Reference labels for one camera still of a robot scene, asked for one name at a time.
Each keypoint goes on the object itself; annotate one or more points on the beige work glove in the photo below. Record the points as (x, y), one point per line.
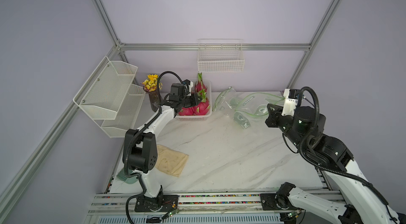
(170, 162)

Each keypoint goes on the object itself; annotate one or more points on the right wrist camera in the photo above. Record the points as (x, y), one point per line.
(291, 99)

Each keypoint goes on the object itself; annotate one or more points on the white wire wall basket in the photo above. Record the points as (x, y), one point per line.
(220, 55)

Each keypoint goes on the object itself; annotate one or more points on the white mesh two-tier shelf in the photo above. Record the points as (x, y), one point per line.
(110, 97)

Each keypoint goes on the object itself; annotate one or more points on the white plastic basket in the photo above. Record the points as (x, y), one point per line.
(195, 117)

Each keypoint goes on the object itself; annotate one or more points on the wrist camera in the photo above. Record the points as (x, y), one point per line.
(291, 99)
(190, 86)

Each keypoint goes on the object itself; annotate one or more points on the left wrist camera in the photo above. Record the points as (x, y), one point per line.
(190, 86)

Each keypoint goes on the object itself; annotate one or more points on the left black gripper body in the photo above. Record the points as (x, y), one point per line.
(189, 101)

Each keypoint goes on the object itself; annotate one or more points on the yellow flowers in vase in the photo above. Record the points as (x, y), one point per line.
(152, 88)

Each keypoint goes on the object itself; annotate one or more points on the aluminium frame struts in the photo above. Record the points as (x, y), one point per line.
(24, 177)

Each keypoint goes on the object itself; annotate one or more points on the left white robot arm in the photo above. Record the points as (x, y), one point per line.
(140, 152)

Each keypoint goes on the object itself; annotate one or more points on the green hand brush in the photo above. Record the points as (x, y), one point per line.
(127, 179)

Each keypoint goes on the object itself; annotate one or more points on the pink dragon fruit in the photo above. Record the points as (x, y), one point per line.
(200, 86)

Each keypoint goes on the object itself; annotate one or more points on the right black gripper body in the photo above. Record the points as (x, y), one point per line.
(277, 121)

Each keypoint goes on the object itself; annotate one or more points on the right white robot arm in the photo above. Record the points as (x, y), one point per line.
(302, 123)

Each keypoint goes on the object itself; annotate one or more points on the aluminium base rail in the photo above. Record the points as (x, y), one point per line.
(194, 208)

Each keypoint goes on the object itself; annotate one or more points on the clear zip-top bag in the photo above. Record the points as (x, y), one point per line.
(255, 105)
(227, 103)

